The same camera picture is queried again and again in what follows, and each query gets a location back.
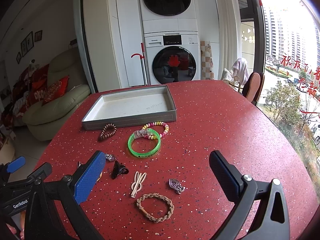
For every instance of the black hair claw clip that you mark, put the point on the black hair claw clip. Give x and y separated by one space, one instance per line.
118 169

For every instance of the wall picture frames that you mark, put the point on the wall picture frames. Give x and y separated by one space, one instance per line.
28 43

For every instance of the white cabinet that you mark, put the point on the white cabinet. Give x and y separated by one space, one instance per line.
112 37

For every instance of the grey jewelry tray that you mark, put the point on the grey jewelry tray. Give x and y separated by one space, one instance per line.
133 107

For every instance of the checkered hanging cloth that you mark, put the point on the checkered hanging cloth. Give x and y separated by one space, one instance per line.
207 65

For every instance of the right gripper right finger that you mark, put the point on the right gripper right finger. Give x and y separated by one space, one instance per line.
271 220

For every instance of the silver purple heart brooch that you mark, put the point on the silver purple heart brooch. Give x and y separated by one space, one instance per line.
176 185

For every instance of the upper white dryer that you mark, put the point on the upper white dryer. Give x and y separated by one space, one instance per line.
168 16

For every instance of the beige sofa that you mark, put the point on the beige sofa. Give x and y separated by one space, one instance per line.
67 88

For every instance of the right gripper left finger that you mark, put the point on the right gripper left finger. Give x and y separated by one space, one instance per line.
77 189

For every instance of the red handled mop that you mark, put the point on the red handled mop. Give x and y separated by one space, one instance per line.
142 57

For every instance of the green translucent bangle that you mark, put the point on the green translucent bangle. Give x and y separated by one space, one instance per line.
144 143

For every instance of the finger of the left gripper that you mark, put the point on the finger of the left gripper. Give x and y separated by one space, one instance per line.
16 164
42 172

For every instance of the red cushion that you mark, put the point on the red cushion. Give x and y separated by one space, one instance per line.
56 90

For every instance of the white towel on rack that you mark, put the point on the white towel on rack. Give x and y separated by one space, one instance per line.
240 70

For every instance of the lower white washing machine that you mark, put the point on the lower white washing machine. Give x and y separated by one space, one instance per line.
172 56

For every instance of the brown chair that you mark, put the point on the brown chair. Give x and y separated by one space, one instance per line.
253 87

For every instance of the beige hair pin clip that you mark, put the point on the beige hair pin clip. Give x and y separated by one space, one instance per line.
136 186

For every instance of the silver purple pendant charm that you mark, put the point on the silver purple pendant charm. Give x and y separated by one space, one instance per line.
110 157

